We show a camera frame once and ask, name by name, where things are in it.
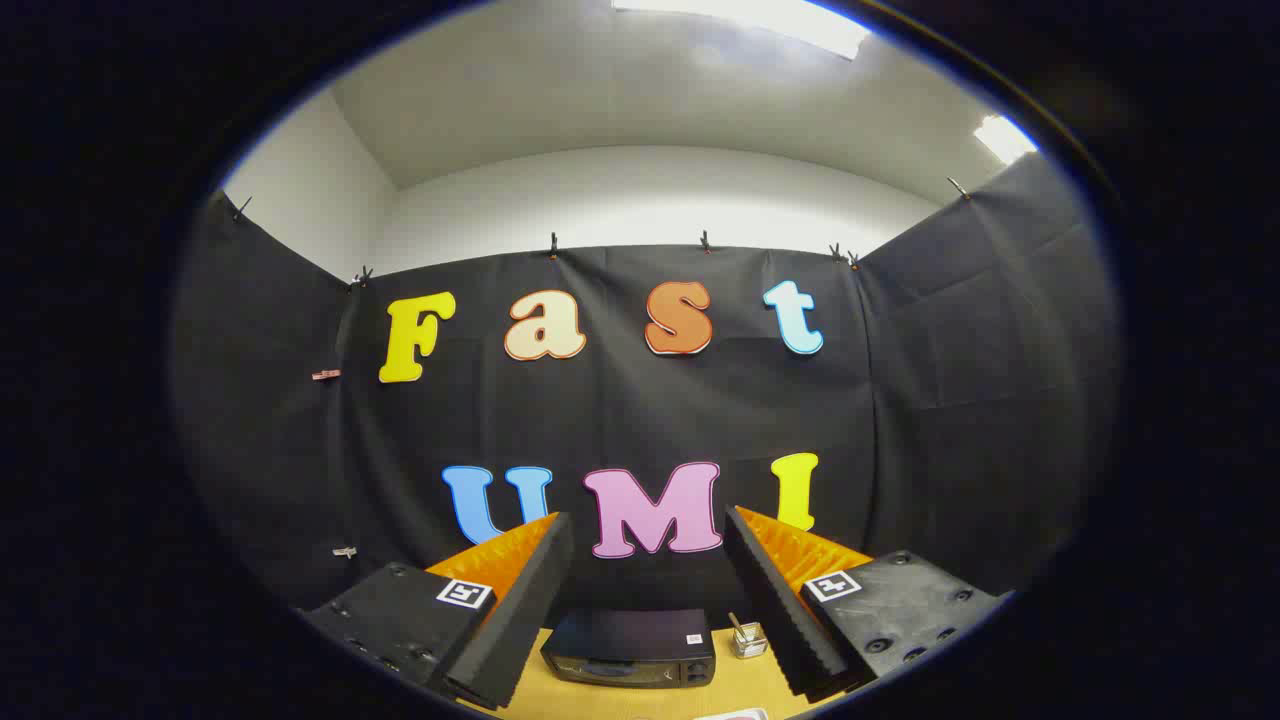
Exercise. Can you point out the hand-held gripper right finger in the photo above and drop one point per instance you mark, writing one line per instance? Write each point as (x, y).
(775, 610)

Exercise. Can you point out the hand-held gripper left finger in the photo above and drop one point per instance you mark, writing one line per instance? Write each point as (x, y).
(520, 620)

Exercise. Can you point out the black toaster oven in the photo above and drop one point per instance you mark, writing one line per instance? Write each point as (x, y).
(625, 640)

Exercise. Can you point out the black backdrop cloth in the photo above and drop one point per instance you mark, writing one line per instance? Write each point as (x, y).
(620, 410)

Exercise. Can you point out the row of black cloth clips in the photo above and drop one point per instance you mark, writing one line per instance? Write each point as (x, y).
(552, 246)

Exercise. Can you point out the small ceiling light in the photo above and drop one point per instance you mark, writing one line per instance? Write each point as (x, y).
(1005, 138)

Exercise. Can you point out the long ceiling light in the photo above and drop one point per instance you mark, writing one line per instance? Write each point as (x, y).
(760, 18)

